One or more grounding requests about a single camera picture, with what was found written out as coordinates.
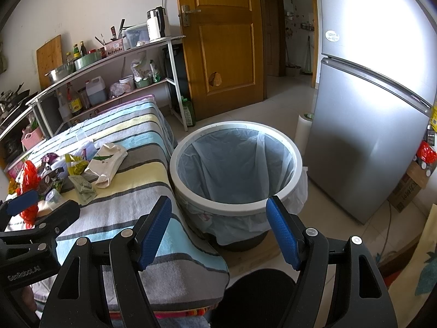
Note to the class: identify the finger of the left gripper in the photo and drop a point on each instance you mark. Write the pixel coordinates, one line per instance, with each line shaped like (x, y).
(48, 228)
(16, 205)

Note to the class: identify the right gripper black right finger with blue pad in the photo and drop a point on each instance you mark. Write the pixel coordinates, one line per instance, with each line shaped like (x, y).
(360, 297)

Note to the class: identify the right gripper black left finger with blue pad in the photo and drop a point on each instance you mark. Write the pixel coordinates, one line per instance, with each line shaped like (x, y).
(78, 297)

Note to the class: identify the red plastic wrapper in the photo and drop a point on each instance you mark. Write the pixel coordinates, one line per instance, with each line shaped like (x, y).
(30, 181)

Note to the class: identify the green snack wrapper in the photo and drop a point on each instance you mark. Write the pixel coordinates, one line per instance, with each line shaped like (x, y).
(84, 189)

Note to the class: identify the yellow snack wrapper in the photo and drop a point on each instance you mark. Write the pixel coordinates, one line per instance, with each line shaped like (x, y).
(76, 165)

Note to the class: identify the clear plastic cup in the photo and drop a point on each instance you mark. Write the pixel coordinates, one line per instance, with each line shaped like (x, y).
(54, 199)

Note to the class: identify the dark brown coffee wrapper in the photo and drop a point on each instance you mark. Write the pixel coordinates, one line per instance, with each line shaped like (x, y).
(52, 180)

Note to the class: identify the purple snack wrapper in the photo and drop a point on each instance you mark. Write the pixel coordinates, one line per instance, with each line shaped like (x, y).
(49, 158)

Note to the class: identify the white round trash bin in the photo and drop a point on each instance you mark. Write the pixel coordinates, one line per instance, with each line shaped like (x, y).
(225, 172)

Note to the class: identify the metal kitchen shelf rack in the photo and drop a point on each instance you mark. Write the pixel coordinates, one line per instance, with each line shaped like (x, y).
(111, 68)

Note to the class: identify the person's left hand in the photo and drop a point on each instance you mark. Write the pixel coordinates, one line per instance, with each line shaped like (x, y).
(28, 299)

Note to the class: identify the pink plastic basket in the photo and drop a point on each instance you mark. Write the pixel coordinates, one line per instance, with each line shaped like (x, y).
(31, 139)

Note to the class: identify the black pots on stove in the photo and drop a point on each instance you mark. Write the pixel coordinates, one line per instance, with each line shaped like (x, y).
(11, 99)

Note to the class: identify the striped table cloth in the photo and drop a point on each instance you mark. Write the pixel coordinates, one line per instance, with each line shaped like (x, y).
(187, 277)

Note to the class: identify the soy sauce bottle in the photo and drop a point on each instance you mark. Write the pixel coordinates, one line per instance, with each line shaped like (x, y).
(74, 100)

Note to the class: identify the cardboard box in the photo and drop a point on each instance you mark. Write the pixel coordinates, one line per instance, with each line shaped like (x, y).
(411, 183)

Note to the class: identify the steel mixing bowl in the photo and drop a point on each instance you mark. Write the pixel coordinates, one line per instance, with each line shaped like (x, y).
(61, 72)

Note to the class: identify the white oil jug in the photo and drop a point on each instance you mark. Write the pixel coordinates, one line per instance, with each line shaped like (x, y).
(96, 91)

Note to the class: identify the pink storage box lid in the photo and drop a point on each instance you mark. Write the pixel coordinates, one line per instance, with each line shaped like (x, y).
(111, 107)

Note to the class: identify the wooden cutting board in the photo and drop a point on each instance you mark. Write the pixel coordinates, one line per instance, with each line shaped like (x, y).
(48, 57)

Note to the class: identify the green enamel basin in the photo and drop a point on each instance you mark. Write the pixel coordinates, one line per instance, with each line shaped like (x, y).
(87, 60)

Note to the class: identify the white paper towel roll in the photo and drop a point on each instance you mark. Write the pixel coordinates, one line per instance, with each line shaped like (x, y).
(303, 131)

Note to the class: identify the green bottle on floor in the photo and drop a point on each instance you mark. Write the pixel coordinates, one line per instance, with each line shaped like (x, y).
(188, 112)

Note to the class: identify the pink utensil basket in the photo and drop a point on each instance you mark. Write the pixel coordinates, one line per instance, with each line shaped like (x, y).
(114, 47)

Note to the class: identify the clear plastic storage box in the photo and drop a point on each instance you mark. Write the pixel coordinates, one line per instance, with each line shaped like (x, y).
(137, 35)

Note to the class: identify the silver refrigerator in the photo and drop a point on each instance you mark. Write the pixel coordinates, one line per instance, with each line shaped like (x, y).
(376, 88)

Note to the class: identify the white electric kettle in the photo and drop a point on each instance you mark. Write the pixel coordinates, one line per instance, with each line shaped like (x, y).
(157, 23)

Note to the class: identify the wooden door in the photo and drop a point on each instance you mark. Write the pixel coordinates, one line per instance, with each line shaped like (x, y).
(224, 54)

